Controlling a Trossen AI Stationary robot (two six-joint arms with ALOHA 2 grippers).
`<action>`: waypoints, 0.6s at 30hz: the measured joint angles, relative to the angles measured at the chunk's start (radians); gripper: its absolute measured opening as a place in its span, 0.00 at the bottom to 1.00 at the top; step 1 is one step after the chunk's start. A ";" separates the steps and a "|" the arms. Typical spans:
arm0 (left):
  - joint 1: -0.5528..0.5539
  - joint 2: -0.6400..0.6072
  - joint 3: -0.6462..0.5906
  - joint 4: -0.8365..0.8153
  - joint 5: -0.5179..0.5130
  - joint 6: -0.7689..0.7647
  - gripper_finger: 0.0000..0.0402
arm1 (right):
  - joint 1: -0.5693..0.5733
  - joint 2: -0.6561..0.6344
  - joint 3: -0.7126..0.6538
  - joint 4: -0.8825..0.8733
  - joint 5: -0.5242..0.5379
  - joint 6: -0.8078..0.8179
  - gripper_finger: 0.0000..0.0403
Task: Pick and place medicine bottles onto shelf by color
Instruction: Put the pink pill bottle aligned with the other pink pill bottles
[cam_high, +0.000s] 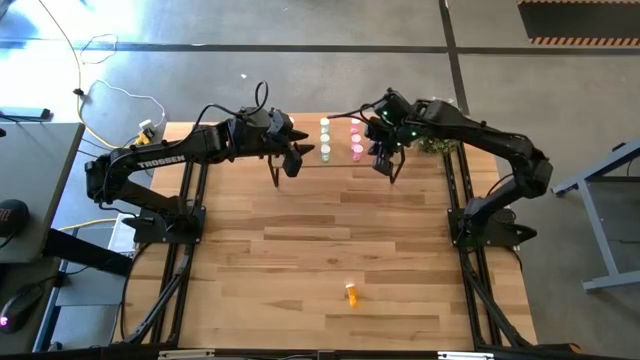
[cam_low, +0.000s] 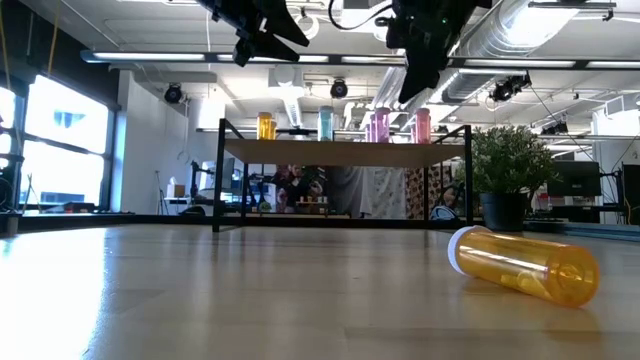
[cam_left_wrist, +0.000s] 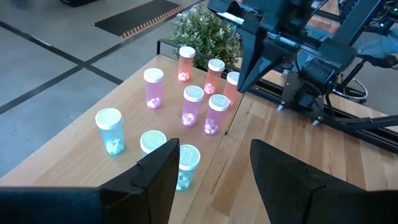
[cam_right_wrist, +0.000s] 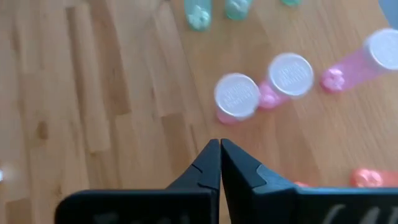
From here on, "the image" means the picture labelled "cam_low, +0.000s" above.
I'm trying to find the person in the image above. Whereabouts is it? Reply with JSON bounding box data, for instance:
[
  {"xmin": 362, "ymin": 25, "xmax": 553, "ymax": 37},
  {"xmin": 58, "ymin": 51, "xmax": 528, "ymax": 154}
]
[{"xmin": 272, "ymin": 166, "xmax": 326, "ymax": 215}]

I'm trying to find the white hanging cloth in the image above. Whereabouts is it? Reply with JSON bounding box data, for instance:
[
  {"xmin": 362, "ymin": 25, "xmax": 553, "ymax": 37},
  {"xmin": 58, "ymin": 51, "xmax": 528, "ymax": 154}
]
[{"xmin": 327, "ymin": 167, "xmax": 409, "ymax": 220}]

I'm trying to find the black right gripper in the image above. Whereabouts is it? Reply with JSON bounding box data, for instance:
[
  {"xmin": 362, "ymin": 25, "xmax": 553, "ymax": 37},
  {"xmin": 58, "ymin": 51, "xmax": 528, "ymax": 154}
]
[{"xmin": 387, "ymin": 0, "xmax": 494, "ymax": 105}]

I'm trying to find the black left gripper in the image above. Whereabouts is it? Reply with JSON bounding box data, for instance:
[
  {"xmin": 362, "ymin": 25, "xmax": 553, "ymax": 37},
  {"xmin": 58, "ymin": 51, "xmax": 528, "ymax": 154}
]
[{"xmin": 194, "ymin": 0, "xmax": 310, "ymax": 68}]

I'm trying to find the white round object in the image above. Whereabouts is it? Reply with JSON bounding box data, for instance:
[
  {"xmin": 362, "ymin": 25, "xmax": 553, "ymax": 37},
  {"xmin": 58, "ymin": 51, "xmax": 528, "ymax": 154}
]
[{"xmin": 429, "ymin": 204, "xmax": 457, "ymax": 222}]

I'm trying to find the black computer monitor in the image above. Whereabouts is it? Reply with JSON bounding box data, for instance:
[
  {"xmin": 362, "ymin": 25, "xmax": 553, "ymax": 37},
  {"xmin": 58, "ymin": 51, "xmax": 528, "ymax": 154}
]
[
  {"xmin": 622, "ymin": 163, "xmax": 640, "ymax": 226},
  {"xmin": 547, "ymin": 160, "xmax": 603, "ymax": 198}
]

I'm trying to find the black overhead light bar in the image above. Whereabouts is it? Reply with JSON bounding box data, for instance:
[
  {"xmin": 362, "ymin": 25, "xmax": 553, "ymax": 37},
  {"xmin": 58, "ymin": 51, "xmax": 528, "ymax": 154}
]
[{"xmin": 79, "ymin": 48, "xmax": 640, "ymax": 71}]

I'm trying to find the green potted plant black pot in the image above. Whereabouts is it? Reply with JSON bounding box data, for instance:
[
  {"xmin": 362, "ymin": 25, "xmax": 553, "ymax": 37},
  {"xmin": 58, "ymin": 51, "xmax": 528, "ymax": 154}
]
[{"xmin": 469, "ymin": 124, "xmax": 561, "ymax": 233}]

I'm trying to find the black frame wooden shelf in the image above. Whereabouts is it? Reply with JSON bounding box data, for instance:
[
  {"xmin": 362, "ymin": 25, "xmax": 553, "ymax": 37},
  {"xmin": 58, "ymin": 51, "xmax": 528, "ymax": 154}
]
[{"xmin": 212, "ymin": 118, "xmax": 475, "ymax": 234}]

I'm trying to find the white hanging ring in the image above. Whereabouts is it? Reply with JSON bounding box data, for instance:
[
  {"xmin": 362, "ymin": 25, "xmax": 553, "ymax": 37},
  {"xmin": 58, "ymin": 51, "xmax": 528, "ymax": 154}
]
[{"xmin": 297, "ymin": 12, "xmax": 321, "ymax": 41}]

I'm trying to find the teal pill bottle white cap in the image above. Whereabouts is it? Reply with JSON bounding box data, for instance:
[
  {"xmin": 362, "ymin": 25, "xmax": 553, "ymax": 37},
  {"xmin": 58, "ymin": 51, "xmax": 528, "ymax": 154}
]
[{"xmin": 317, "ymin": 105, "xmax": 335, "ymax": 142}]

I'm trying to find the floral patterned cloth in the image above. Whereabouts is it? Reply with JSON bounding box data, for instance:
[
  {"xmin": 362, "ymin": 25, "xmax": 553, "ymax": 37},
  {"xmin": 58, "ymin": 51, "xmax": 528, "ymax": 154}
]
[{"xmin": 408, "ymin": 167, "xmax": 444, "ymax": 220}]

